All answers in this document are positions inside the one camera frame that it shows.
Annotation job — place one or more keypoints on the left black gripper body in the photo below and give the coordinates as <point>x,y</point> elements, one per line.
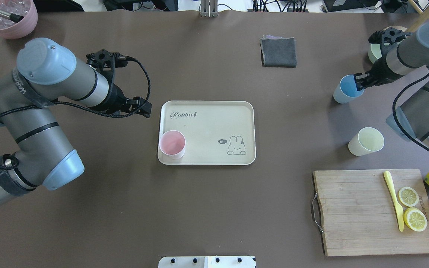
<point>116,97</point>

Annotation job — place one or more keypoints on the wooden mug tree stand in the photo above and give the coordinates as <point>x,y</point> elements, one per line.
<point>423,17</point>

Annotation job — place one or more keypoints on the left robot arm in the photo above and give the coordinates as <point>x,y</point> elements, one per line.
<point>48,74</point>

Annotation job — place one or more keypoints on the blue cup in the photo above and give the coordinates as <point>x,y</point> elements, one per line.
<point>347,90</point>

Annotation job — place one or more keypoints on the cream rabbit tray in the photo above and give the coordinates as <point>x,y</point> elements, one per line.
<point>217,133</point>

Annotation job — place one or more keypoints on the pale yellow cup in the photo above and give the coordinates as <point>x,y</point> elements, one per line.
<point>366,141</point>

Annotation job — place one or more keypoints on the yellow plastic knife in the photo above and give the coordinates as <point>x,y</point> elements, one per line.
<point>399,212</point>

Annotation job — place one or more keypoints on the lemon half upper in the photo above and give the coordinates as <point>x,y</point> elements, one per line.
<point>408,196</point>

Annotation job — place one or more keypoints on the green bowl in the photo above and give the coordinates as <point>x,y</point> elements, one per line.
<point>374,52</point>

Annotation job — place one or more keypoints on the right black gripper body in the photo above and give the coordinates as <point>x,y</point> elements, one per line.
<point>381,72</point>

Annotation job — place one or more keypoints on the grey folded cloth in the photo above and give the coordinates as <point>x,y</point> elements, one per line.
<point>278,51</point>

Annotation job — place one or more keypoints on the lemon half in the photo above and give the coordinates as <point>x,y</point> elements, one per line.
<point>415,219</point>
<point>408,196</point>

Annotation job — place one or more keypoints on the pink bowl with ice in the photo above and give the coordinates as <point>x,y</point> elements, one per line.
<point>26,8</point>

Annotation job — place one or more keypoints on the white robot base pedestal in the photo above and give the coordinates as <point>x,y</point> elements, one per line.
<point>235,261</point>

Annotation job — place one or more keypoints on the lemon half lower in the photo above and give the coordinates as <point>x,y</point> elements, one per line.
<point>415,219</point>

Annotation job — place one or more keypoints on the pink cup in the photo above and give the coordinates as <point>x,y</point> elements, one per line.
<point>172,144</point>

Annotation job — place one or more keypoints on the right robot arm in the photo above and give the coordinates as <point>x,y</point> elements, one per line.
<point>409,52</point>

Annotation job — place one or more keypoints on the bamboo cutting board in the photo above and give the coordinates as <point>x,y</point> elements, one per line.
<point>357,217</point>

